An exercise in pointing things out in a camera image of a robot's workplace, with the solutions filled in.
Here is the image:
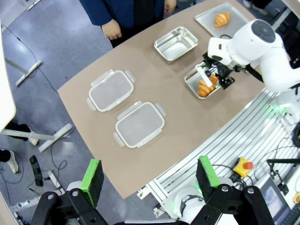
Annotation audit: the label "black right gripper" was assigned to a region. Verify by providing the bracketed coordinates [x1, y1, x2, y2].
[195, 52, 235, 90]

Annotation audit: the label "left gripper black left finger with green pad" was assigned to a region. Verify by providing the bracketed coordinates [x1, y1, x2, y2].
[30, 158, 111, 225]

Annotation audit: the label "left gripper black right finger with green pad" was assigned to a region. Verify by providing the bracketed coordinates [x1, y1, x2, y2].
[191, 155, 275, 225]

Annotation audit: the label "golden croissant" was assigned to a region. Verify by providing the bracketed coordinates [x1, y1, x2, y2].
[213, 12, 232, 28]
[197, 74, 218, 98]

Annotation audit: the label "person's right forearm blue sleeve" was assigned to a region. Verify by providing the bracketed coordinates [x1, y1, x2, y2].
[79, 0, 113, 27]

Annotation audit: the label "steel rectangular container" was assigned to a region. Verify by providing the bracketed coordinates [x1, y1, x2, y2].
[184, 62, 222, 99]
[153, 26, 199, 62]

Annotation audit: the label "person's left hand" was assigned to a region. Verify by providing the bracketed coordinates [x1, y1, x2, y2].
[164, 0, 177, 14]

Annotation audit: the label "person's right hand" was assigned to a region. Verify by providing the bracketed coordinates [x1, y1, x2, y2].
[101, 19, 122, 40]

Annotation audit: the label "yellow emergency stop button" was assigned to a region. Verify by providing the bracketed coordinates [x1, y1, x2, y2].
[233, 157, 254, 178]

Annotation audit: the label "flat metal tray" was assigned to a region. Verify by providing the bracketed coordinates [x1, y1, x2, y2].
[194, 2, 249, 38]

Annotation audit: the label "black foot pedal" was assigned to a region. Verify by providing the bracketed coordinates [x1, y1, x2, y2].
[29, 155, 44, 188]

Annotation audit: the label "white desk leg foot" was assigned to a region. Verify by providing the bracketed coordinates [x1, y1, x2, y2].
[1, 123, 73, 153]
[4, 57, 43, 87]

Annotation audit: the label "laptop screen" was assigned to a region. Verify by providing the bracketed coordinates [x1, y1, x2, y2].
[257, 174, 293, 225]

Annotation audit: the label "clear plastic clip lid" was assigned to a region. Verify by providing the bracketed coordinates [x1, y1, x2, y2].
[113, 101, 167, 149]
[86, 69, 136, 113]

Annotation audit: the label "black clamp stand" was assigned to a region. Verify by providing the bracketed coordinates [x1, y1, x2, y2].
[266, 158, 300, 195]

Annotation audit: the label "bystander's feet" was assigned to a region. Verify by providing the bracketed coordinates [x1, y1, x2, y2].
[241, 0, 269, 16]

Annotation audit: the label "person's torso blue jacket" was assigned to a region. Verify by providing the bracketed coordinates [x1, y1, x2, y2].
[106, 0, 165, 49]

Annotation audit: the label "white desk top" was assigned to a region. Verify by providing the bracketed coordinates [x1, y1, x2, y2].
[0, 20, 16, 133]

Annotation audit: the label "aluminium profile base frame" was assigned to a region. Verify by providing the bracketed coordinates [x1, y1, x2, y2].
[137, 88, 300, 214]

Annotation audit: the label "black coiled cable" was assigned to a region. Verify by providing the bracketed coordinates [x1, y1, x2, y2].
[290, 121, 300, 148]

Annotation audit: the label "black floor cable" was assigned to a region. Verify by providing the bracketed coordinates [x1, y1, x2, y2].
[1, 23, 59, 93]

